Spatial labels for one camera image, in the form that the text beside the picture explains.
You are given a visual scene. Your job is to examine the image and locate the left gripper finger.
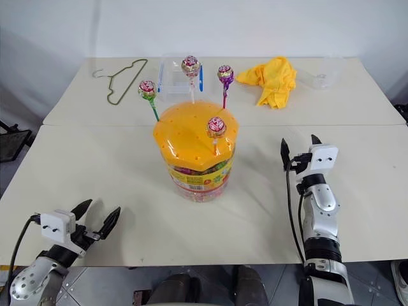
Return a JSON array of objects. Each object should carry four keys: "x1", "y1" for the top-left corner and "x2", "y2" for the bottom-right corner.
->
[
  {"x1": 99, "y1": 206, "x2": 122, "y2": 240},
  {"x1": 71, "y1": 199, "x2": 94, "y2": 221}
]

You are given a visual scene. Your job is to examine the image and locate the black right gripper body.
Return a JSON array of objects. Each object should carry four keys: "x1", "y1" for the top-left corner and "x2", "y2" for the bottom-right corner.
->
[{"x1": 288, "y1": 152, "x2": 313, "y2": 176}]

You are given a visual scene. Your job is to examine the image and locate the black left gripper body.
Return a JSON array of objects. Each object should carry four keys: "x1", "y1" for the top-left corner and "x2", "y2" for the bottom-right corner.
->
[{"x1": 68, "y1": 219, "x2": 103, "y2": 256}]

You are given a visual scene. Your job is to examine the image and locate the short lollipop with white stick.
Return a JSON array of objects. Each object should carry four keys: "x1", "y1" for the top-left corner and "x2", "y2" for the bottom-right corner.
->
[{"x1": 206, "y1": 116, "x2": 228, "y2": 157}]

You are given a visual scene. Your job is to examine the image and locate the lollipop jar with orange lid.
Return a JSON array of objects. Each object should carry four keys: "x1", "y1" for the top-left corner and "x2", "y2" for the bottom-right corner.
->
[{"x1": 152, "y1": 99, "x2": 241, "y2": 203}]

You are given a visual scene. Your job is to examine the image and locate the purple lollipop with pink stick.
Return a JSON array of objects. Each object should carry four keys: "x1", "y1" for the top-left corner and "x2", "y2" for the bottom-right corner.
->
[{"x1": 217, "y1": 65, "x2": 235, "y2": 110}]

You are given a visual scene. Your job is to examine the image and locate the tall lollipop with white stick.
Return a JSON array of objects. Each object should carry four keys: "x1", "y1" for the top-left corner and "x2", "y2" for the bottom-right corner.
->
[{"x1": 180, "y1": 55, "x2": 201, "y2": 106}]

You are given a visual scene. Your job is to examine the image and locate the lollipop with green stick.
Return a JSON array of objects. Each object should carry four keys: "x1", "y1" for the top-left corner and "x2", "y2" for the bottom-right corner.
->
[{"x1": 137, "y1": 79, "x2": 161, "y2": 123}]

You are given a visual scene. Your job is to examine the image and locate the yellow cloth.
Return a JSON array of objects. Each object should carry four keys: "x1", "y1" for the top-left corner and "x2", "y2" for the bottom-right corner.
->
[{"x1": 235, "y1": 55, "x2": 298, "y2": 110}]

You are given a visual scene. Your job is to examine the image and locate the clear box with blue clips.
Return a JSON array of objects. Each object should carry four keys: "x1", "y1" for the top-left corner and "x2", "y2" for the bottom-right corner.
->
[{"x1": 157, "y1": 58, "x2": 205, "y2": 103}]

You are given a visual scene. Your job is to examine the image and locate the dark rounded shape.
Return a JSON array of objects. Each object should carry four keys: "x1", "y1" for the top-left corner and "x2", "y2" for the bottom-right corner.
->
[{"x1": 235, "y1": 265, "x2": 269, "y2": 306}]

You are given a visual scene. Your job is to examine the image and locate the white shoe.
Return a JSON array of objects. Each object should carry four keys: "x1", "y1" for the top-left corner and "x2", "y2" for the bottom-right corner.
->
[{"x1": 390, "y1": 259, "x2": 408, "y2": 302}]

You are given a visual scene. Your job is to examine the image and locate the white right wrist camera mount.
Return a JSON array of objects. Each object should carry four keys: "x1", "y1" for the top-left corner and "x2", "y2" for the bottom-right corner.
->
[{"x1": 308, "y1": 143, "x2": 339, "y2": 175}]

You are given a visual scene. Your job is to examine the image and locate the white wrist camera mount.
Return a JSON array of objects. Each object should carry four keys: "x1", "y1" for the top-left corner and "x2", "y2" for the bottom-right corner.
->
[
  {"x1": 308, "y1": 143, "x2": 339, "y2": 175},
  {"x1": 40, "y1": 209, "x2": 78, "y2": 244}
]

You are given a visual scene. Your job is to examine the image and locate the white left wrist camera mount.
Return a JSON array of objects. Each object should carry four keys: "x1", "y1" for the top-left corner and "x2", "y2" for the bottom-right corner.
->
[{"x1": 40, "y1": 209, "x2": 78, "y2": 244}]

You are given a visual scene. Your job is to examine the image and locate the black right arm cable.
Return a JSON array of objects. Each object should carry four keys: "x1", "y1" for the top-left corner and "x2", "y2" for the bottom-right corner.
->
[{"x1": 284, "y1": 161, "x2": 307, "y2": 265}]

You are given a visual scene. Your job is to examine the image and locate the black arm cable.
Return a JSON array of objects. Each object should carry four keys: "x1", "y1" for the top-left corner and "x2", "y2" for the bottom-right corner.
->
[
  {"x1": 284, "y1": 161, "x2": 307, "y2": 265},
  {"x1": 7, "y1": 214, "x2": 42, "y2": 280}
]

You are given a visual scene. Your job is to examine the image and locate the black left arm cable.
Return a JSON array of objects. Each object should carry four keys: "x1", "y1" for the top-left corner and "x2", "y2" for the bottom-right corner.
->
[{"x1": 7, "y1": 214, "x2": 42, "y2": 280}]

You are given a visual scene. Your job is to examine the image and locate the green wire clothes hanger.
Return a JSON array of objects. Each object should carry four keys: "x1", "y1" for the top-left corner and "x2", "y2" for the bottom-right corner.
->
[{"x1": 92, "y1": 58, "x2": 149, "y2": 106}]

